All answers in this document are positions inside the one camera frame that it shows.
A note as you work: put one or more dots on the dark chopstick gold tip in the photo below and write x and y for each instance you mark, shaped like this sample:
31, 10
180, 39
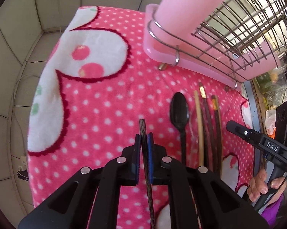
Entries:
209, 134

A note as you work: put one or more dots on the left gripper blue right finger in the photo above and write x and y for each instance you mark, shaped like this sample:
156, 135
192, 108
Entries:
150, 157

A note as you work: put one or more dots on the metal wire utensil rack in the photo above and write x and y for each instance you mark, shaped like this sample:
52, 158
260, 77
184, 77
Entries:
234, 28

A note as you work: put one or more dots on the pink utensil cup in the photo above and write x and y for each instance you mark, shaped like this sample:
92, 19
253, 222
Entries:
256, 62
181, 17

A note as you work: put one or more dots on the light bamboo chopstick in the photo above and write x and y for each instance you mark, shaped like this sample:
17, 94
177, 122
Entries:
200, 130

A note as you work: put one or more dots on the pink polka dot cloth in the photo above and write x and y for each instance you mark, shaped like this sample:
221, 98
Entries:
96, 86

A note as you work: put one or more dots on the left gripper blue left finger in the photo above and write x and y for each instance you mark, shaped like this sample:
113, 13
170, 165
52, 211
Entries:
135, 163

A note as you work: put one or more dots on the pink plastic drip tray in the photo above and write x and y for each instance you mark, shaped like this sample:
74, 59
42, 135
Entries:
165, 53

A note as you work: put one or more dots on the black plastic spoon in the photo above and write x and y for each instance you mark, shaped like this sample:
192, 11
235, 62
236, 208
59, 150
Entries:
179, 116

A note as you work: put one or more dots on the left pink utensil cup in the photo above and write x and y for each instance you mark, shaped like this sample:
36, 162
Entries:
181, 17

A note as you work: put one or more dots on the metal shelf rack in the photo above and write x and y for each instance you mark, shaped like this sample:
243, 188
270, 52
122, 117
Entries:
253, 109

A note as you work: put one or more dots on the right pink utensil cup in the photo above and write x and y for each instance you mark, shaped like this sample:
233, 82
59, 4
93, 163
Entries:
256, 62

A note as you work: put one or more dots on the person's right hand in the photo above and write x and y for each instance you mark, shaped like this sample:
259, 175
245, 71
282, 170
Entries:
258, 186

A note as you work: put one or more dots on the clear bag of vegetables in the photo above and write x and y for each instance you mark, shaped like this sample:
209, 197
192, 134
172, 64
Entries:
272, 85

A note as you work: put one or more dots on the dark patterned chopstick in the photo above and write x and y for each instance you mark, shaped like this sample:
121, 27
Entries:
144, 148

